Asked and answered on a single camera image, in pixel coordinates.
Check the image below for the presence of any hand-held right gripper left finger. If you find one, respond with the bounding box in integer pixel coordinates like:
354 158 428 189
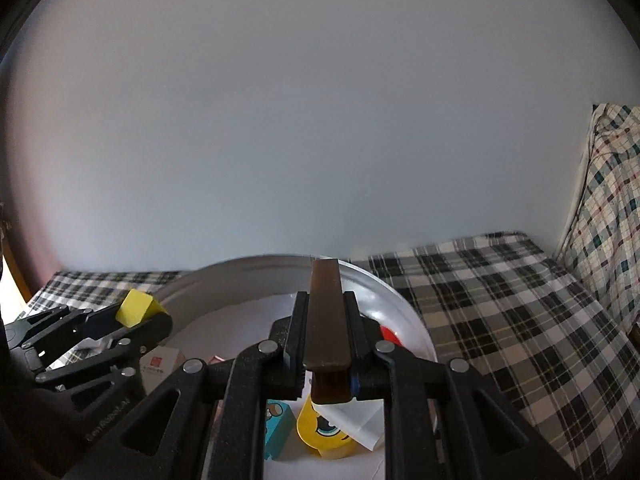
60 290 311 480

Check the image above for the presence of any black white plaid blanket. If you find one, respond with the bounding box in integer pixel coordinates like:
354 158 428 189
25 231 640 480

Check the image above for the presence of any folded white paper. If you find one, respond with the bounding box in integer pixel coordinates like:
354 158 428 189
315 400 385 451

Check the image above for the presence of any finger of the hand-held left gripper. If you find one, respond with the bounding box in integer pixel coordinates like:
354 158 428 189
4 304 122 352
36 311 174 397

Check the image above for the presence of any blue cartoon box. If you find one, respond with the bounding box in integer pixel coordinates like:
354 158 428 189
264 401 297 461

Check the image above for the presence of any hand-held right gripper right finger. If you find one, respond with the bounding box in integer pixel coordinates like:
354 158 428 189
342 290 583 480

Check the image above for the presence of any round metal basin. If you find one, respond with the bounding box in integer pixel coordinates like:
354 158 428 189
150 254 438 480

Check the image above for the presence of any white box red label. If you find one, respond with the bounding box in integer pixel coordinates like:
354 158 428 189
139 347 187 397

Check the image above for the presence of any red round container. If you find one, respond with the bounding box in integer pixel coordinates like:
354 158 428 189
378 325 407 347

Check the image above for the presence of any plaid pillow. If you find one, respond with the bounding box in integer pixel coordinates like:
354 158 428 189
557 103 640 333

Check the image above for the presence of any yellow wedge block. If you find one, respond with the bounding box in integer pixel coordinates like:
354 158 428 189
115 288 166 329

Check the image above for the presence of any long brown wooden block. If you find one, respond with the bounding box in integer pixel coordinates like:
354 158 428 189
302 258 353 405

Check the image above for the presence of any yellow cartoon toy block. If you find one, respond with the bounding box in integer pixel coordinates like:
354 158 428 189
296 395 356 460

